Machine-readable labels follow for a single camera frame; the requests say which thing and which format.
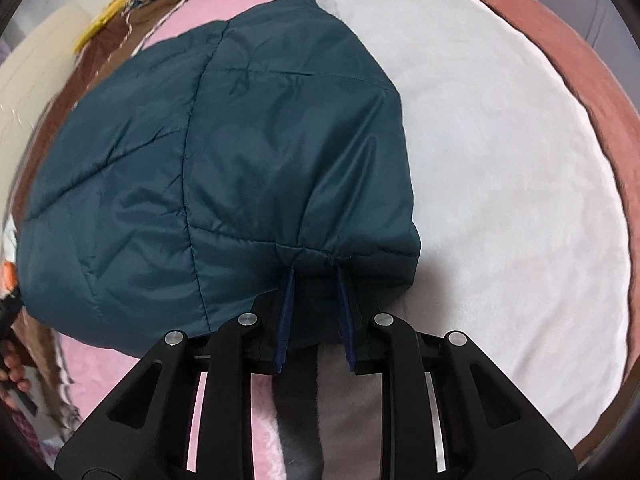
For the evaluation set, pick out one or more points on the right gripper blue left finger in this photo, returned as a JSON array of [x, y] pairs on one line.
[[284, 324]]

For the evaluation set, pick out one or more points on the yellow pillow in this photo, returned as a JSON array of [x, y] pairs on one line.
[[113, 8]]

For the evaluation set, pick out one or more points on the white bed headboard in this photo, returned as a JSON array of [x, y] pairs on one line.
[[30, 77]]

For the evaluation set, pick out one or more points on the person's left hand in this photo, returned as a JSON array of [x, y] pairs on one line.
[[12, 369]]

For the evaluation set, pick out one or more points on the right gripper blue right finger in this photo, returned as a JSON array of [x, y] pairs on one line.
[[348, 316]]

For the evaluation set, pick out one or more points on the teal quilted puffer jacket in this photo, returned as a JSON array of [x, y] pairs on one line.
[[264, 152]]

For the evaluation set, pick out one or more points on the orange white plastic bag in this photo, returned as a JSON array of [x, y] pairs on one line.
[[8, 277]]

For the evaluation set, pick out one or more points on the striped brown pink bed blanket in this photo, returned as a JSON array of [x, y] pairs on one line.
[[513, 355]]

